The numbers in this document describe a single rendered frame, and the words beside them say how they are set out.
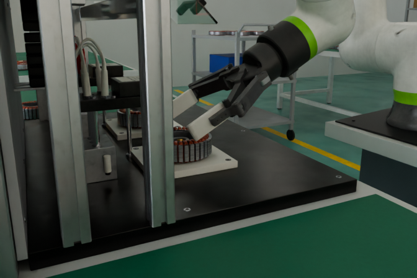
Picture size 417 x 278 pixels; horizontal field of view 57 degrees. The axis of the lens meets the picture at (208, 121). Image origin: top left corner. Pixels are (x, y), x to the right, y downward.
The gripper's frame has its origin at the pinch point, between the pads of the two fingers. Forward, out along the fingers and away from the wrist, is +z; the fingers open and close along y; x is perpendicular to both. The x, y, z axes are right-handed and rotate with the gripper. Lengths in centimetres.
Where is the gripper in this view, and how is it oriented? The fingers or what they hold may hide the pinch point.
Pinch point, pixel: (182, 120)
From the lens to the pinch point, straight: 67.4
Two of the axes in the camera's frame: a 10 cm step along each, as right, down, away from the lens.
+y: -4.1, -2.4, 8.8
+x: -4.5, -7.9, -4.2
